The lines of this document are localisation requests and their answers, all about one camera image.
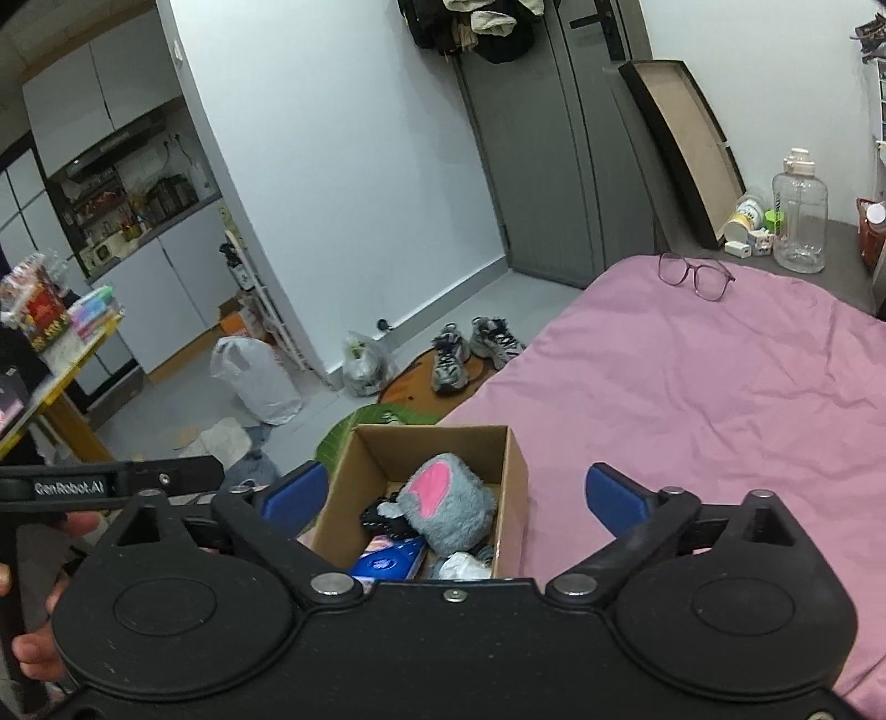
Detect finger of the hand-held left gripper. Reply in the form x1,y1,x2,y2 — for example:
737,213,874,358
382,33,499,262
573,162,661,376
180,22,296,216
117,455,226,496

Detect white supplement bottle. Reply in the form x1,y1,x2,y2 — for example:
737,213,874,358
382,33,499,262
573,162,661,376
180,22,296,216
722,194,766,243

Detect folded white rack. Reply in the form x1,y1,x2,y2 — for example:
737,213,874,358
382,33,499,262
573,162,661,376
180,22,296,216
220,239,329,389

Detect red basket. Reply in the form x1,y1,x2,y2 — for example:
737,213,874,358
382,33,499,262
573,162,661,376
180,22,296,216
856,198,886,271

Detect grey plastic bag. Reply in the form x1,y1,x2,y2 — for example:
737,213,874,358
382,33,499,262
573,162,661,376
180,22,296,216
344,331,393,398

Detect white kitchen cabinets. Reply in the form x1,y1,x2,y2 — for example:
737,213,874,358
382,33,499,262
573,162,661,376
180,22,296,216
0,7,240,409

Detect grey sneaker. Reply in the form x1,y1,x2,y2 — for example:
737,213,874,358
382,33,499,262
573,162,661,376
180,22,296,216
471,317,526,362
430,324,472,394

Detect white plastic bag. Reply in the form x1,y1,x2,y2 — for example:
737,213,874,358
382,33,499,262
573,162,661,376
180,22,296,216
211,336,303,425

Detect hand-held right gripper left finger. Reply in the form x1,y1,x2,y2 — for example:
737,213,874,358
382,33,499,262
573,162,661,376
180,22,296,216
104,462,361,605

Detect purple-framed glasses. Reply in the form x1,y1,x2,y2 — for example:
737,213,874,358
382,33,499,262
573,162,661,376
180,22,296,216
657,253,736,302

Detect hanging clothes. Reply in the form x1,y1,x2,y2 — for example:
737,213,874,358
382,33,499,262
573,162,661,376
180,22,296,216
398,0,548,65

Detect grey door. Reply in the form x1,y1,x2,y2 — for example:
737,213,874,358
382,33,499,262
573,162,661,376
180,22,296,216
453,0,666,288

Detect brown wooden board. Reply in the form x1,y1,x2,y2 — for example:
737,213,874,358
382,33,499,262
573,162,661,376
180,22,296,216
618,59,749,250

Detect person's left hand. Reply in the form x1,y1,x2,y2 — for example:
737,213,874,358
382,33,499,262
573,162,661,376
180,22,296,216
0,511,105,683

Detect pink bedsheet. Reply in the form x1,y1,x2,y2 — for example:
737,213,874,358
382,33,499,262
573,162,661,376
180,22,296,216
349,255,886,720

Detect clear plastic water jug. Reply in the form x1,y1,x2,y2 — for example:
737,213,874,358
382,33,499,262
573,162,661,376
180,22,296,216
771,147,830,274

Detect grey and pink plush toy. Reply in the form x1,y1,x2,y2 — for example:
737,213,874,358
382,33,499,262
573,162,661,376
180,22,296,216
398,453,498,555

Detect crumpled paper on floor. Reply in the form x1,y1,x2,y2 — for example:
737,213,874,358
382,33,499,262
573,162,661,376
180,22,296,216
176,417,254,458

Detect yellow table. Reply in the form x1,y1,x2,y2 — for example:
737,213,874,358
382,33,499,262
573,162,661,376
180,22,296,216
0,305,140,461

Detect blue denim cloth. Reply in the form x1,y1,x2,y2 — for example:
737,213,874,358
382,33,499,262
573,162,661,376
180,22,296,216
223,449,282,487

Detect cardboard box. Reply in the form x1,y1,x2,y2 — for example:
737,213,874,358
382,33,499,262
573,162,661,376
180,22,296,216
305,424,530,583

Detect blue tissue packet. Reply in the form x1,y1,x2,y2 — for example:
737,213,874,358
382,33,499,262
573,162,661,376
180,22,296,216
349,533,426,581

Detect orange floor mat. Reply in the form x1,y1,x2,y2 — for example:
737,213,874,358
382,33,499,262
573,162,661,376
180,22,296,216
377,344,496,409

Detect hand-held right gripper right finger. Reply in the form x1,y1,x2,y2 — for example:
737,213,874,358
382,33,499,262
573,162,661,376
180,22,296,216
547,462,807,603

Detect green leaf-print mat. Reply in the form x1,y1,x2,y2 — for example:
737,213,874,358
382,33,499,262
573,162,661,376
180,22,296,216
315,406,440,475

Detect clear bag of white stuffing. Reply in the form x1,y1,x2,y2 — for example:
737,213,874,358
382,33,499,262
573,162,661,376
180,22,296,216
429,550,496,581

